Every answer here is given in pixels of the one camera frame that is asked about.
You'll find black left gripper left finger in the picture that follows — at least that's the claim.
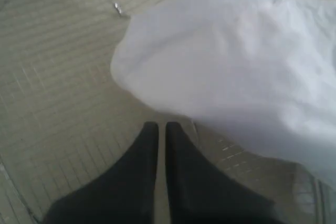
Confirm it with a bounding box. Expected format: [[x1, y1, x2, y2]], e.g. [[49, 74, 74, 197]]
[[43, 122, 159, 223]]

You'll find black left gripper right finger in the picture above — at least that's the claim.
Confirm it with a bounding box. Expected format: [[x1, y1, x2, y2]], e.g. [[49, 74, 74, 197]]
[[165, 122, 286, 223]]

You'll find white cotton t-shirt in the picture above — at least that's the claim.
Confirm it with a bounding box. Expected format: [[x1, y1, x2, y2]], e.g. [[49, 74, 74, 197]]
[[110, 0, 335, 176]]

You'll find metal mesh basket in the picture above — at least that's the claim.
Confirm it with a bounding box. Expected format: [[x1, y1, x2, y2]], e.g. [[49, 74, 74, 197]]
[[0, 0, 336, 224]]

